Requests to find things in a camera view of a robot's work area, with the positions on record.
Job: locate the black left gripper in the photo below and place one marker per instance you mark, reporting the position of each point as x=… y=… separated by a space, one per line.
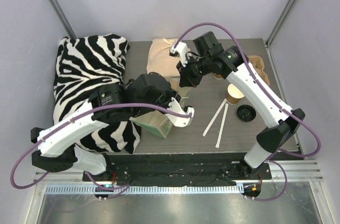
x=176 y=96

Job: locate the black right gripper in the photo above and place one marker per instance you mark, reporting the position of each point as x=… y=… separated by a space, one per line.
x=187 y=76

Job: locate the green illustrated paper bag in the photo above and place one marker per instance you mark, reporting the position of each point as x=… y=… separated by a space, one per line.
x=157 y=123

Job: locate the brown paper coffee cup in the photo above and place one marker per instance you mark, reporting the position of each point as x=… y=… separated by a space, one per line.
x=218 y=76

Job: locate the white straw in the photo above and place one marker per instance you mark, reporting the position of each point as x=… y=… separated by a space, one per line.
x=221 y=126
x=214 y=117

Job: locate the brown cardboard cup carrier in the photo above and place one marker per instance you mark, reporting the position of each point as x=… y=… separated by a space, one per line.
x=258 y=64

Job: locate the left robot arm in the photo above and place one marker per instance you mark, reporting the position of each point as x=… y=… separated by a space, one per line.
x=112 y=103

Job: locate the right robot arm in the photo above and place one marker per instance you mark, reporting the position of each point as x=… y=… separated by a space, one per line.
x=229 y=63

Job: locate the beige cloth pouch with ribbon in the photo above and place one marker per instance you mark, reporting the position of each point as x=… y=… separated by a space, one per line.
x=160 y=61

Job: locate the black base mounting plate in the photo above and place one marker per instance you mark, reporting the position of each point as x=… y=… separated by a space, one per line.
x=181 y=158

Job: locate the zebra print plush blanket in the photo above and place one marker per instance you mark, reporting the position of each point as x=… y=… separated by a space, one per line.
x=84 y=65

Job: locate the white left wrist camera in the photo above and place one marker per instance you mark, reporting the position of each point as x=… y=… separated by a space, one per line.
x=179 y=116

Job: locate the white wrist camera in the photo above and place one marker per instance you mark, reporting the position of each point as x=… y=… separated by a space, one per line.
x=179 y=116
x=180 y=50

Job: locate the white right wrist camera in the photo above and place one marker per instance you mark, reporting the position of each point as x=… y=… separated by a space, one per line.
x=180 y=50

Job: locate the white slotted cable duct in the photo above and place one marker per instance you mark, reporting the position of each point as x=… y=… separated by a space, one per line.
x=70 y=189

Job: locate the aluminium frame rail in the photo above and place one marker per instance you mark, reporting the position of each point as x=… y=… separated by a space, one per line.
x=162 y=173

